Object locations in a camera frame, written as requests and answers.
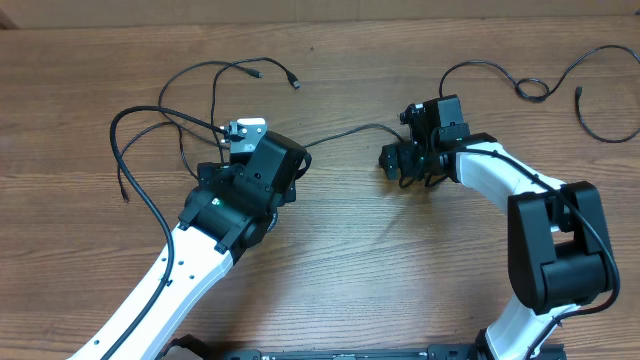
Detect black cable long tail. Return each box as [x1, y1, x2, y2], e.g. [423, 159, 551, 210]
[115, 56, 302, 204]

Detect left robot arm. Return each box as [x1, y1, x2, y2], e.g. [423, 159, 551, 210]
[73, 131, 311, 359]

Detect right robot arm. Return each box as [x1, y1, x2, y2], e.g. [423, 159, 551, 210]
[379, 95, 621, 359]

